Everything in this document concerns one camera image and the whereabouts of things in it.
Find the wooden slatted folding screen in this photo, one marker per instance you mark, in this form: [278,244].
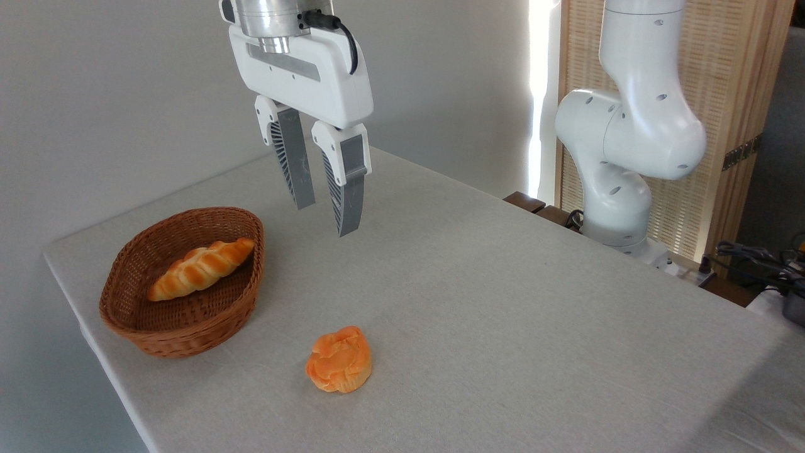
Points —
[723,75]

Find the round orange bread roll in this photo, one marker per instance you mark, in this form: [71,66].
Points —
[339,360]

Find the white power strip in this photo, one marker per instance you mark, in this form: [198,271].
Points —
[692,274]

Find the beige tablecloth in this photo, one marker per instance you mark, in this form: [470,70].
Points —
[503,327]

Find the dark brown wooden block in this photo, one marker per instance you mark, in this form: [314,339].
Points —
[556,217]
[523,201]

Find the brown wicker basket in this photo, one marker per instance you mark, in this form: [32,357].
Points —
[188,321]

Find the long braided bread loaf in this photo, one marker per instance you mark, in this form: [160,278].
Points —
[198,269]

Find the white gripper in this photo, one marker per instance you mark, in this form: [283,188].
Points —
[302,85]

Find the black screen hinge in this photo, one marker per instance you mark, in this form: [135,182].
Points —
[742,153]

